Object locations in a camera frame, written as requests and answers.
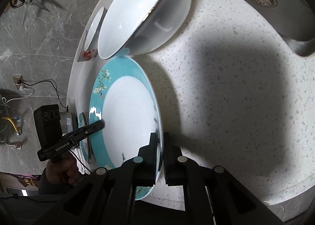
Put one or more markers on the person's left hand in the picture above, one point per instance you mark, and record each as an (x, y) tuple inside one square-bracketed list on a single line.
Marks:
[(65, 169)]

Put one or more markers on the small teal floral plate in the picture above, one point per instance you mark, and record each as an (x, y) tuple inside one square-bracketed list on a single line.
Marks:
[(81, 119)]

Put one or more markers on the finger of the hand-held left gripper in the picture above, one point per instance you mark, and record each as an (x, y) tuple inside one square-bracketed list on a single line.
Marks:
[(91, 129)]

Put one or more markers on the large white bowl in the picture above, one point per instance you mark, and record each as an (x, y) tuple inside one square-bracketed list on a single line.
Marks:
[(128, 10)]

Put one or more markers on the stainless steel sink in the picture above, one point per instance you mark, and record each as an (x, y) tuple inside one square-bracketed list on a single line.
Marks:
[(290, 23)]

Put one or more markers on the large teal floral plate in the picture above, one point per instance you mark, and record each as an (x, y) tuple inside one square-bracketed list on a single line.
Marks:
[(128, 116)]

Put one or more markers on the person's left forearm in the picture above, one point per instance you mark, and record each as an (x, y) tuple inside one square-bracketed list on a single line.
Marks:
[(48, 185)]

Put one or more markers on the pink floral bowl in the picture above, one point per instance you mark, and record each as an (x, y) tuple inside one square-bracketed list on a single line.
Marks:
[(94, 28)]

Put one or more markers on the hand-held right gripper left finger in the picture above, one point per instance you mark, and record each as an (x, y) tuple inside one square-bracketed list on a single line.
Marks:
[(145, 166)]

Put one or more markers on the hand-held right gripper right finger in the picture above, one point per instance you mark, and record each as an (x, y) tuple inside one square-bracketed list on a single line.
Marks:
[(172, 166)]

